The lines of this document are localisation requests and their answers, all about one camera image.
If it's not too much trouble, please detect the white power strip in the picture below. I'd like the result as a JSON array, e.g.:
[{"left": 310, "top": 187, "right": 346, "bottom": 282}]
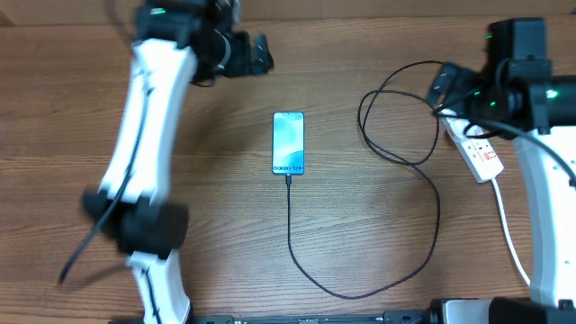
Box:
[{"left": 440, "top": 118, "right": 504, "bottom": 184}]

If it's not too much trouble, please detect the blue Galaxy smartphone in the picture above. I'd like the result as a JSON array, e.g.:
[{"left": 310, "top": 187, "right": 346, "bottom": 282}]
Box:
[{"left": 272, "top": 112, "right": 305, "bottom": 176}]

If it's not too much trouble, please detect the black USB charging cable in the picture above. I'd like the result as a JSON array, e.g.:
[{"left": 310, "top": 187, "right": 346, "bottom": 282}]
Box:
[{"left": 284, "top": 59, "right": 446, "bottom": 301}]

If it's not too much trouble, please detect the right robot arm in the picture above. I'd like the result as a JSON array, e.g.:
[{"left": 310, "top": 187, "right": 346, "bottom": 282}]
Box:
[{"left": 427, "top": 18, "right": 575, "bottom": 323}]

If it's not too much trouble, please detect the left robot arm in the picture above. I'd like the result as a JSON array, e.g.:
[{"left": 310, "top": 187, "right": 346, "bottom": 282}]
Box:
[{"left": 83, "top": 1, "right": 274, "bottom": 323}]

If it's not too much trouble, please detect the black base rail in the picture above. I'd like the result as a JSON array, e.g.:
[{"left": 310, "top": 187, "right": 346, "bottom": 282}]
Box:
[{"left": 107, "top": 309, "right": 433, "bottom": 324}]

